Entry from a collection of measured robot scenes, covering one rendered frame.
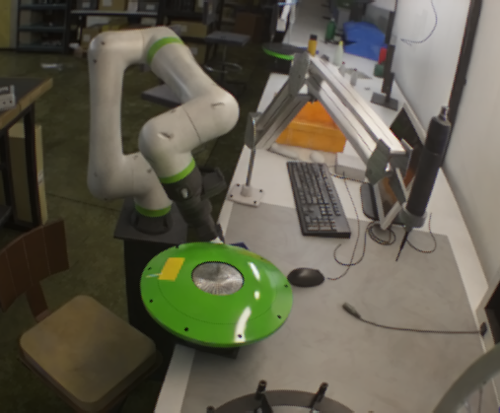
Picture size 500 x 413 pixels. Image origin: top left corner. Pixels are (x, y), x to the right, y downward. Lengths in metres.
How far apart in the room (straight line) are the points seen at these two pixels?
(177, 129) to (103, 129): 0.40
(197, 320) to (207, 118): 0.42
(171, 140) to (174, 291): 0.31
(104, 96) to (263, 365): 0.84
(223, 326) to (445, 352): 0.62
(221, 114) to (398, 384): 0.74
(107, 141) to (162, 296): 0.59
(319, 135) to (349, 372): 1.14
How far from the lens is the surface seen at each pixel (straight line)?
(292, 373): 1.04
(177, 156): 1.04
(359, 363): 1.11
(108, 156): 1.39
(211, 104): 1.03
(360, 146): 0.90
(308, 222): 1.47
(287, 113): 1.24
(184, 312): 0.90
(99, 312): 1.53
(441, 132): 0.72
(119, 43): 1.34
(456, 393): 0.50
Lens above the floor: 1.72
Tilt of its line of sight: 31 degrees down
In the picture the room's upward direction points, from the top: 9 degrees clockwise
